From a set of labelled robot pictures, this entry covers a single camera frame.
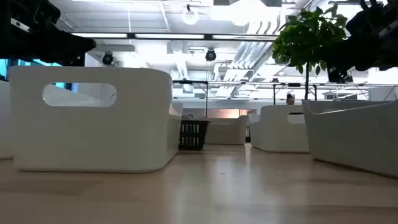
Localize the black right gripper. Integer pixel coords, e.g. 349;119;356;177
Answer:
323;29;376;83

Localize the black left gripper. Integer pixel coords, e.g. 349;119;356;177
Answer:
32;30;96;67

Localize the grey plastic basket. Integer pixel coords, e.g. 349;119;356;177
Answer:
204;114;249;146
301;98;398;180

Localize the white plastic basket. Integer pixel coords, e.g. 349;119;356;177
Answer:
248;105;310;154
9;65;183;174

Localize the black plastic basket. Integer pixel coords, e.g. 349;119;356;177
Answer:
178;119;211;151

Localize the green leafy plant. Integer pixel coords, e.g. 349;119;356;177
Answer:
272;4;349;101

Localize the blue lit screen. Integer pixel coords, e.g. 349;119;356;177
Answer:
0;58;75;91

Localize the long ceiling light strip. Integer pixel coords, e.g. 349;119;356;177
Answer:
70;32;279;40

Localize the round white pendant lamp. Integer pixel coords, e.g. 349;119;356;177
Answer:
181;4;200;26

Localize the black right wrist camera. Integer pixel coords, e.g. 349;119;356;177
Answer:
345;12;366;32

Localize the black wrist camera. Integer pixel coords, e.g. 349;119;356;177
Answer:
36;0;62;31
345;12;366;32

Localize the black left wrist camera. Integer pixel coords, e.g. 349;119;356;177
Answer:
36;0;62;31

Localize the black frame desk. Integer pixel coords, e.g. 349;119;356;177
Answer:
172;79;210;119
272;82;318;106

